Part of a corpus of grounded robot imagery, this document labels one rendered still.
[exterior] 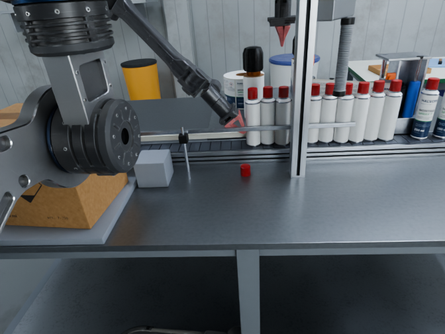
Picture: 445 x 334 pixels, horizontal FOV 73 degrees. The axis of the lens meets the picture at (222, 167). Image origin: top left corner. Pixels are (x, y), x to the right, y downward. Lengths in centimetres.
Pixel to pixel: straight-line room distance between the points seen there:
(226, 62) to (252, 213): 369
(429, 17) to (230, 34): 240
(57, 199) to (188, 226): 33
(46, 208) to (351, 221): 78
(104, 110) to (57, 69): 9
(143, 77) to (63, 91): 355
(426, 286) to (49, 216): 147
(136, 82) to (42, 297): 298
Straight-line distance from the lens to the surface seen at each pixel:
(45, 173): 61
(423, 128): 124
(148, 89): 414
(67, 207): 86
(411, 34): 469
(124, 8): 113
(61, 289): 169
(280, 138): 108
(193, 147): 112
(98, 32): 55
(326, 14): 87
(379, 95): 113
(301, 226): 81
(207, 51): 442
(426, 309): 155
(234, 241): 76
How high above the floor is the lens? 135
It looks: 29 degrees down
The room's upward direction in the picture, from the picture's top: 4 degrees counter-clockwise
